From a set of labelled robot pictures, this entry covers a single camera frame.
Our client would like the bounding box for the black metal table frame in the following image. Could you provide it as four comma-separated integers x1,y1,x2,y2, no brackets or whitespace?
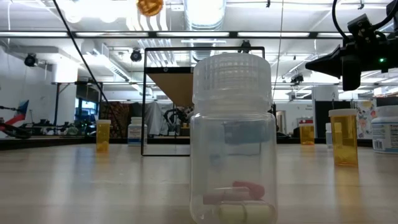
0,136,374,152

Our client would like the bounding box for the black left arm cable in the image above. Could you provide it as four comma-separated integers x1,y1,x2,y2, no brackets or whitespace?
52,0,124,139

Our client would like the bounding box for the silver ventilation duct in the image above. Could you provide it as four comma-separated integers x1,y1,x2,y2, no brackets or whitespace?
183,0,228,62

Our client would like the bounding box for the wooden shelf with black frame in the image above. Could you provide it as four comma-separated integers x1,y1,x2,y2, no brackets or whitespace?
141,46,266,157

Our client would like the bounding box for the colourful floral poster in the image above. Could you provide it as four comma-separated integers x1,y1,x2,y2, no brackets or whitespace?
354,99,377,139

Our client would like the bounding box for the black partition panel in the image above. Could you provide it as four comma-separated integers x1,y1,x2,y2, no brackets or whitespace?
314,100,354,139

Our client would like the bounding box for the clear plastic pill bottle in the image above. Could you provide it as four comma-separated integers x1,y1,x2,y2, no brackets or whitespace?
189,52,278,224
325,122,334,149

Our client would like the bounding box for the grey cloth cover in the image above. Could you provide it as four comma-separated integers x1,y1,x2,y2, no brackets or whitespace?
144,101,170,136

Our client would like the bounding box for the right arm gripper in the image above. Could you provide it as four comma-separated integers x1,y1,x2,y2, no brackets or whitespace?
306,40,374,91

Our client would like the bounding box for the small amber pill bottle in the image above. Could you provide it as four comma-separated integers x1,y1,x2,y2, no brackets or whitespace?
328,108,359,167
96,119,111,153

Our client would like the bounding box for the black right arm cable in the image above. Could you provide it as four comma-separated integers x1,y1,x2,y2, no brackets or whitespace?
331,0,346,43

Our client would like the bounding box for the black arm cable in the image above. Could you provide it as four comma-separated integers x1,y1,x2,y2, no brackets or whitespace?
52,0,124,139
331,0,346,43

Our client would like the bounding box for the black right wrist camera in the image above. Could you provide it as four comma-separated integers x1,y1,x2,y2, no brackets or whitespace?
347,14,379,44

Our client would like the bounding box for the computer monitor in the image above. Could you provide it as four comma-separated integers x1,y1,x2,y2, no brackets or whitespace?
74,98,98,121

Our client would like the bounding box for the white melatonin bottle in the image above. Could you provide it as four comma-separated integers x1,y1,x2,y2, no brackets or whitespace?
371,105,398,155
127,116,148,147

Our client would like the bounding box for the medium amber pill bottle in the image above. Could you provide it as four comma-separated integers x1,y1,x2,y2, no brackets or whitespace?
298,123,315,146

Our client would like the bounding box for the golden wicker ball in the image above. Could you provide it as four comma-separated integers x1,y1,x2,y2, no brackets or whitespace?
136,0,165,17

